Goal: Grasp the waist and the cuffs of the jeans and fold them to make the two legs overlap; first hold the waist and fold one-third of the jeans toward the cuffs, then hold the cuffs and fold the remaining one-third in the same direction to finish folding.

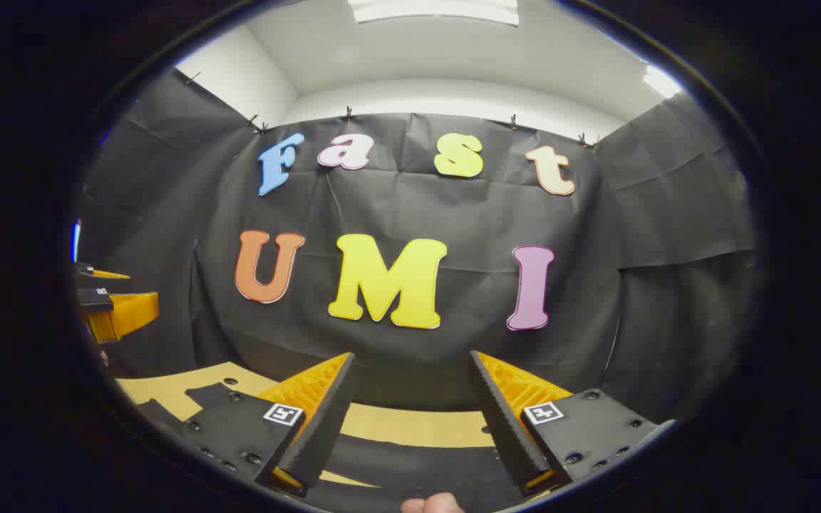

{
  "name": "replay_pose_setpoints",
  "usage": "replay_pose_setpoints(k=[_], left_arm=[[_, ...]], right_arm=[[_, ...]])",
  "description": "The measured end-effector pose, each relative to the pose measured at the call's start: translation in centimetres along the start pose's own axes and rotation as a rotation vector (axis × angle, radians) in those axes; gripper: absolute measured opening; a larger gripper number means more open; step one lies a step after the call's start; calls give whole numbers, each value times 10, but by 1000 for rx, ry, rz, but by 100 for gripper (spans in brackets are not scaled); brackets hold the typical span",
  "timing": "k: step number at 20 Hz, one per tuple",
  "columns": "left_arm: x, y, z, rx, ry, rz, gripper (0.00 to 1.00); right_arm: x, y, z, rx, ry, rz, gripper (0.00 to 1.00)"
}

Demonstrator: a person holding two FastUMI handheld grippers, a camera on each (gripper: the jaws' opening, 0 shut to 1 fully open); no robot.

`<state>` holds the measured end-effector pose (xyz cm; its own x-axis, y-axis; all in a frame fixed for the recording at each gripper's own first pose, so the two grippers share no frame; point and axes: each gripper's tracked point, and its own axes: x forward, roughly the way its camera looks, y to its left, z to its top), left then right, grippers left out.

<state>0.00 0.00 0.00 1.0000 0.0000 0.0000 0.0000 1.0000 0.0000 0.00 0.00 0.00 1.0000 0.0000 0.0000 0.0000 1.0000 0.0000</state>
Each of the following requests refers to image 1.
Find dark blue jeans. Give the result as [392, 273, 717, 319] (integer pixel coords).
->
[138, 395, 525, 513]

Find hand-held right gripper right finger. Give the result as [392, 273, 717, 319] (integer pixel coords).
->
[468, 350, 676, 498]

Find black backdrop cloth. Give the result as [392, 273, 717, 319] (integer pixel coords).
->
[76, 68, 764, 428]

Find ceiling light panel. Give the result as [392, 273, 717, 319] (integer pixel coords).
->
[642, 64, 683, 99]
[348, 0, 520, 26]

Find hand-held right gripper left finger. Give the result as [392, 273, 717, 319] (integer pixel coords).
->
[161, 351, 356, 498]

